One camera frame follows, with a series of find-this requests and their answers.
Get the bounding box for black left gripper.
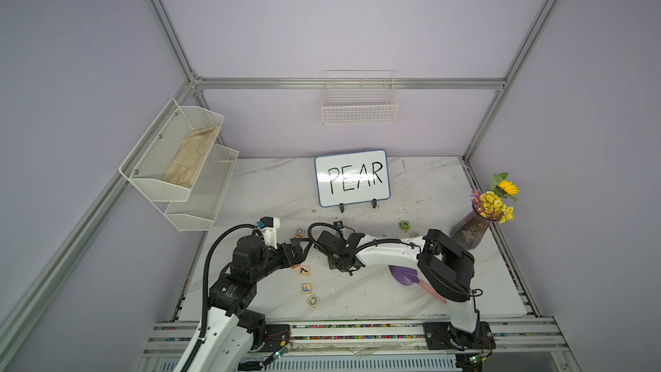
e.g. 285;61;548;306
251;238;311;282

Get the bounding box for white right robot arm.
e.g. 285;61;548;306
308;229;480;340

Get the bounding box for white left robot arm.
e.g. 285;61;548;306
176;217;306;371

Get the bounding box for blue framed whiteboard PEAR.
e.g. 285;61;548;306
314;149;391;208

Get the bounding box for wooden block blue F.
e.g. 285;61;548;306
301;283;313;295

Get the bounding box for dark glass vase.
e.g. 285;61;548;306
449;208;492;251

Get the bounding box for beige cloth in shelf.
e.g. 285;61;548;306
162;125;220;189

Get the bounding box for white two-tier mesh shelf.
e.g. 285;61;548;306
119;99;239;232

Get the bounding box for yellow flower bouquet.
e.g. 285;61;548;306
472;172;520;224

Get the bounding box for purple scoop pink handle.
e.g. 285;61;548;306
388;265;448;304

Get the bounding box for black corrugated cable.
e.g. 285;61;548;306
177;223;259;372

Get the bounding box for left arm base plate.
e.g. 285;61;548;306
259;324;291;353

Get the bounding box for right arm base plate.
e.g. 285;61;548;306
423;321;496;351

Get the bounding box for white wire wall basket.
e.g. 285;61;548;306
321;70;399;126

